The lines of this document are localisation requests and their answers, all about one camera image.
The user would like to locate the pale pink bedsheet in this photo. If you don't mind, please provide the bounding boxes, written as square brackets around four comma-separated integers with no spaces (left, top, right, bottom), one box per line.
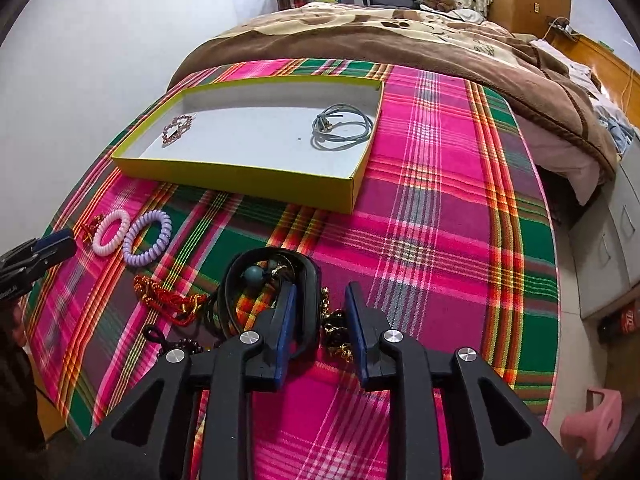
[520,120,601,206]

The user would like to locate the grey blue cord necklace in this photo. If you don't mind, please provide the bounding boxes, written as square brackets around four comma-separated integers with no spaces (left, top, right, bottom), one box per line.
[311,105,376,151]

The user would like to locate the brown patterned blanket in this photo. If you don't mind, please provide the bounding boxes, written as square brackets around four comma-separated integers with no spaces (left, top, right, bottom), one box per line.
[167,0,618,186]

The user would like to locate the purple spiral hair tie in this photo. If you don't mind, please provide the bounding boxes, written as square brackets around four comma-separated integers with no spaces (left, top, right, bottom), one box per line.
[122,210,172,267]

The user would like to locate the person's left hand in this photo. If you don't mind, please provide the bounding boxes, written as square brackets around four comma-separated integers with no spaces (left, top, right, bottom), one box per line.
[0,305,27,348]

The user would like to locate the yellow cardboard box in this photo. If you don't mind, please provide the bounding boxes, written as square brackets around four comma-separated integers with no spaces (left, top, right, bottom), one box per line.
[111,79,386,213]

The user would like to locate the red gold braided bracelet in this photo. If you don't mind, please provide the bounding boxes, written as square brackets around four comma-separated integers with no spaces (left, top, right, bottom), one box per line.
[132,275,208,327]

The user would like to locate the purple red beaded bracelet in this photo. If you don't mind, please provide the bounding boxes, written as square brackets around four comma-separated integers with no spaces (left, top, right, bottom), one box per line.
[161,115,195,147]

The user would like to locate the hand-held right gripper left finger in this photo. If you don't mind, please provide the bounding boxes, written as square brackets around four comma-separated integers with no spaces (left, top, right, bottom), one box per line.
[75,285,298,480]

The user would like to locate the black cord necklace teal bead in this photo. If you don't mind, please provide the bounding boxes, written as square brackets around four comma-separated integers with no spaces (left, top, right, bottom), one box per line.
[202,260,301,346]

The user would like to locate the blue white clothes pile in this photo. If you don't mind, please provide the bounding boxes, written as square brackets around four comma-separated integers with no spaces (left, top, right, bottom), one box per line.
[530,40,640,156]

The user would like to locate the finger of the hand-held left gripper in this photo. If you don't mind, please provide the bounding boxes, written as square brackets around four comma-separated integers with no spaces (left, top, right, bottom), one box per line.
[0,229,77,281]

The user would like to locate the black leather band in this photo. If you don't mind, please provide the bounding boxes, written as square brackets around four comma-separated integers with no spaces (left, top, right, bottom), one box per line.
[219,247,321,361]

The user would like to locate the red drink bottle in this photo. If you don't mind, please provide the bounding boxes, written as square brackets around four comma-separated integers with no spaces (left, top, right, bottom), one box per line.
[597,300,640,343]

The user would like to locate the white pillow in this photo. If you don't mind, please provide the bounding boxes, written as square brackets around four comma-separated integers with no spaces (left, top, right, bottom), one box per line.
[440,9,486,23]

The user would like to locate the grey drawer cabinet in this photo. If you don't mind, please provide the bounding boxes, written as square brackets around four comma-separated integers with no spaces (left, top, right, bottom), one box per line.
[567,140,640,318]

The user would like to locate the thin red cord bracelet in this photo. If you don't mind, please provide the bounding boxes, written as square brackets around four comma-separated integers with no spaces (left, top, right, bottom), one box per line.
[80,214,107,241]

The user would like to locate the pink plastic stool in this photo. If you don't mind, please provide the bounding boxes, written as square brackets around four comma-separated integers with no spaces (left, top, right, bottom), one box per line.
[560,387,623,461]

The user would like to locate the power strip with cables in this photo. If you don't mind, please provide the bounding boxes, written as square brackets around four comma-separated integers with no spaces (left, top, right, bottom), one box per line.
[547,17,581,41]

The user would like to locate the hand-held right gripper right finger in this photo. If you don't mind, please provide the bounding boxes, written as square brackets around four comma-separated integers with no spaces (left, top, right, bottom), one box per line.
[344,282,582,480]

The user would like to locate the wooden headboard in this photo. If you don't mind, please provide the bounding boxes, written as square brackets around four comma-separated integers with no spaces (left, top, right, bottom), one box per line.
[550,30,640,111]

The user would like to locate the gold chain bracelet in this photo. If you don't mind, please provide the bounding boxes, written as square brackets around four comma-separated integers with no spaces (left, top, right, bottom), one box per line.
[320,287,357,363]

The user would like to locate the pink spiral hair tie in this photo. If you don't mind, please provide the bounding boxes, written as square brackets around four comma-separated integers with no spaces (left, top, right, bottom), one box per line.
[91,210,131,257]

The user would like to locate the person's left forearm dark sleeve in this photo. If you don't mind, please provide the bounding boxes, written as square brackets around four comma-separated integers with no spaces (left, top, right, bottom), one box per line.
[0,342,48,453]

